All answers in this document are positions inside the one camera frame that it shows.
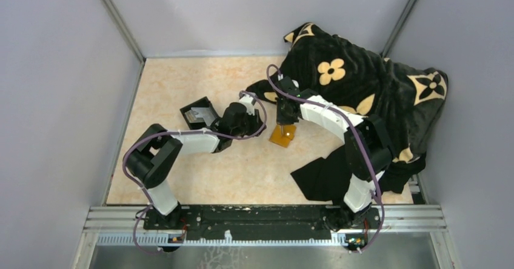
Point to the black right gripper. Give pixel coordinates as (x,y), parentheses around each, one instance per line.
(280,119)

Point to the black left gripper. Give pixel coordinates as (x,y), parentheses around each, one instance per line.
(257,122)

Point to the black plastic box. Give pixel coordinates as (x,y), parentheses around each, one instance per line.
(203,102)

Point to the white card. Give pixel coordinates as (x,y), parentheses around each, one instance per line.
(200,115)

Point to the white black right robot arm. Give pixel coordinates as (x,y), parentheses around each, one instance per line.
(367,144)

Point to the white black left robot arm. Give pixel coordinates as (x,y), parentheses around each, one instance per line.
(149,161)

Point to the black floral blanket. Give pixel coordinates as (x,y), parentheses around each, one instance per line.
(359,81)

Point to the black cloth piece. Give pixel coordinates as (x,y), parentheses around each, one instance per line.
(324,179)

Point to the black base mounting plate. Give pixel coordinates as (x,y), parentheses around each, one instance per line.
(260,222)

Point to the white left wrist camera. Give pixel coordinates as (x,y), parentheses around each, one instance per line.
(247,99)

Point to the aluminium front rail frame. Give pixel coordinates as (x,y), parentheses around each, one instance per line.
(123,225)

